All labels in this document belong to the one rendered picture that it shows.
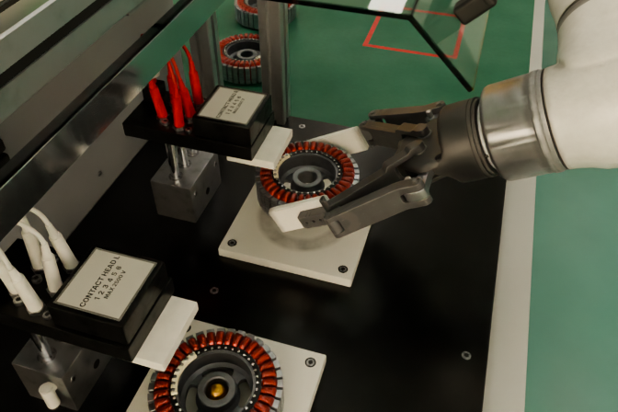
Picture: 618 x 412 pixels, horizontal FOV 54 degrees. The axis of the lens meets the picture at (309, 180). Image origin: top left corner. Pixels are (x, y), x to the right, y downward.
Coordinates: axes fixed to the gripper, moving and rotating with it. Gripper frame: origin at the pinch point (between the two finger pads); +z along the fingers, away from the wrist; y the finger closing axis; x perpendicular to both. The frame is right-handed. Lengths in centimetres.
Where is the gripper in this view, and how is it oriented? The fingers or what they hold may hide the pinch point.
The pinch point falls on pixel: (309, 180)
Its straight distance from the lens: 66.5
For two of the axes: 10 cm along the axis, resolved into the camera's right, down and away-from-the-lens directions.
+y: 3.1, -6.3, 7.1
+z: -8.2, 2.0, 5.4
